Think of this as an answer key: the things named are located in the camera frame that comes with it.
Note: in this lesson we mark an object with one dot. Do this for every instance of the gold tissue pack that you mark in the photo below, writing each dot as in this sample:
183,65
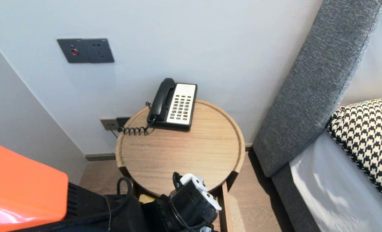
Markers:
145,198

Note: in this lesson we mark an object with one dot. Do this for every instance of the black telephone handset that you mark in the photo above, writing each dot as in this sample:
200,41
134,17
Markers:
162,96

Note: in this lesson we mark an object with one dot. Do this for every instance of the dark grey red-button wall switch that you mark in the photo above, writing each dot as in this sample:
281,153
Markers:
74,51

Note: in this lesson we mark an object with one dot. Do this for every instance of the black and orange left arm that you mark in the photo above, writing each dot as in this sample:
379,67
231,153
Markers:
23,193

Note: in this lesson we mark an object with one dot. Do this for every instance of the dark grey wall socket plate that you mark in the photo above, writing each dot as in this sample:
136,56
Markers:
100,51

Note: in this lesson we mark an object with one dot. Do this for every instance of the curved-front wooden drawer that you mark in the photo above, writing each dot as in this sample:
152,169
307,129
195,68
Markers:
225,209

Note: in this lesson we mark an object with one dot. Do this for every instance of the small grey wall outlet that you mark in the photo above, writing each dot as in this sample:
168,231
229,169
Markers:
108,124

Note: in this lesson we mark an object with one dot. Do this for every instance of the grey fabric headboard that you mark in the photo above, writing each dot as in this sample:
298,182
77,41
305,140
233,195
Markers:
307,96

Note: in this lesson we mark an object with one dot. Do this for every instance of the small black wall outlet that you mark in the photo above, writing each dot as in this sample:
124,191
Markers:
122,121

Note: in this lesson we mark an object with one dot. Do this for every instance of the black telephone base white keypad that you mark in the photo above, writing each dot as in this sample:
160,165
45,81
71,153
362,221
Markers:
181,106

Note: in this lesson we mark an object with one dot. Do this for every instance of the white bed sheet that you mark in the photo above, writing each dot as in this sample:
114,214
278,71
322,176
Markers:
333,193

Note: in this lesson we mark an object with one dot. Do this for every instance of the black white houndstooth pillow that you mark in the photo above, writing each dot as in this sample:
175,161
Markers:
368,138

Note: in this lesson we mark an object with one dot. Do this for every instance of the grey fabric bed frame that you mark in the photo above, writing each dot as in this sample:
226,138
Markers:
291,199

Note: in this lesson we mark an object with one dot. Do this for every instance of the round wooden side table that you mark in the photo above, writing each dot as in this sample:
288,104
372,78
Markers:
184,151

